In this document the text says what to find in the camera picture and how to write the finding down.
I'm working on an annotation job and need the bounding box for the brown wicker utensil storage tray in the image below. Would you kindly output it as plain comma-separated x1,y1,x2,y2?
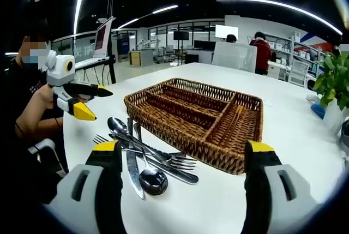
124,77,264,176

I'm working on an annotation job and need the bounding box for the person's black clothing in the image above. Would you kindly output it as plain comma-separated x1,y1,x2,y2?
0,62,69,207

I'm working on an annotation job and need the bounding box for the stainless steel knife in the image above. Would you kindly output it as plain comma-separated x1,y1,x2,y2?
126,117,146,201
108,134,199,185

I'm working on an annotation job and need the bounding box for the white storage shelf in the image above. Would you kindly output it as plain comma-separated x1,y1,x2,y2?
266,32,328,67

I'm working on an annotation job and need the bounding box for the black tripod stand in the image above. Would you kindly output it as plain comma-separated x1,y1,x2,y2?
81,0,118,85

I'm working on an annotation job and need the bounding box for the dark blue display stand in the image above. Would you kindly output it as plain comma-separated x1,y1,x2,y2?
117,32,130,56

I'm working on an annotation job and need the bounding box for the white display screen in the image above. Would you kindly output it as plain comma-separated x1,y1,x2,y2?
214,24,239,39

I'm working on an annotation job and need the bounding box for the person's left hand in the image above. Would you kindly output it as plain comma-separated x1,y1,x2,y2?
34,83,57,107

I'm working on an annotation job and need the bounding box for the translucent white office chair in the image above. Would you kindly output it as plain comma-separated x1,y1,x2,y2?
212,40,258,73

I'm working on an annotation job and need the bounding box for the stainless steel spoon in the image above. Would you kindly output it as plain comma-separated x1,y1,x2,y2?
107,116,173,163
133,123,169,197

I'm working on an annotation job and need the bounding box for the row of black monitors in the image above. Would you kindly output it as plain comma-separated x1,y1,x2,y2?
193,40,216,51

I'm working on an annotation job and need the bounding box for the grey cabinet yellow trim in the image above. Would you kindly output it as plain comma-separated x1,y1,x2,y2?
128,49,155,67

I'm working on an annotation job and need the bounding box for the white chair armrest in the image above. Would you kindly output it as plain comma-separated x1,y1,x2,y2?
28,138,68,178

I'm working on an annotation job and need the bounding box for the dark grey gadget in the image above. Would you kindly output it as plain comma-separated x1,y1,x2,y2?
339,121,349,161

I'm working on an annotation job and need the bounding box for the white mesh office chair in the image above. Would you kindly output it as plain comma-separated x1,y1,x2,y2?
287,58,310,87

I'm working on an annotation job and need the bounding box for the small blue object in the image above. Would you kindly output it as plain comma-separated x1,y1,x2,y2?
310,104,327,120

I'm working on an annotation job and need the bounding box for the small white object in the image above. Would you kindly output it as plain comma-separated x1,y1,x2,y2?
305,93,324,104

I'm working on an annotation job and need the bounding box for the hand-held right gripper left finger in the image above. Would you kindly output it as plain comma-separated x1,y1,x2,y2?
43,140,128,234

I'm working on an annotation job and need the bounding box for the green potted plant white pot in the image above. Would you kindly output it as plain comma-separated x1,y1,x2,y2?
312,51,349,134

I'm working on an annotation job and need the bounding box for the brown wooden chopstick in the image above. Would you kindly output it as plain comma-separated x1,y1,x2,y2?
227,106,246,141

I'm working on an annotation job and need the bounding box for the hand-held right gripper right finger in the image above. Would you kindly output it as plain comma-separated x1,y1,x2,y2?
241,140,324,234

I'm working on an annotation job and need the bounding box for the long curved ceiling light strip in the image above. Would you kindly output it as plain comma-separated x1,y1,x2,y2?
215,0,343,35

